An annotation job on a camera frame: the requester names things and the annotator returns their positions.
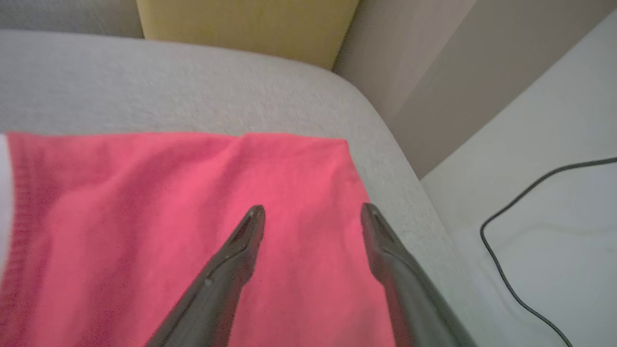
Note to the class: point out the grey sofa back cushion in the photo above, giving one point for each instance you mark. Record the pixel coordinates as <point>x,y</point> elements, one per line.
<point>67,14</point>

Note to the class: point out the grey sofa armrest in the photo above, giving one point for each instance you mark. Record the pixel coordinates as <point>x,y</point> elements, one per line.
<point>434,72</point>

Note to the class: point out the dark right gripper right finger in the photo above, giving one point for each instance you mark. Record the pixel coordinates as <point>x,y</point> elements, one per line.
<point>409,294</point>

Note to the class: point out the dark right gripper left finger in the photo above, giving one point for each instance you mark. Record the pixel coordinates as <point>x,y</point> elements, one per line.
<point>217,289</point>

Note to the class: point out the grey sofa seat cushion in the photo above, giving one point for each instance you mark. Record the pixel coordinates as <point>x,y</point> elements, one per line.
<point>193,86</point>

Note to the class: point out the red basketball jersey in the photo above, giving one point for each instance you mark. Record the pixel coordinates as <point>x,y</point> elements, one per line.
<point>144,231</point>

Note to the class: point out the yellow sofa back cushion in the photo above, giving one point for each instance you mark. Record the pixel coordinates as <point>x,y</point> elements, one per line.
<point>250,26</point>

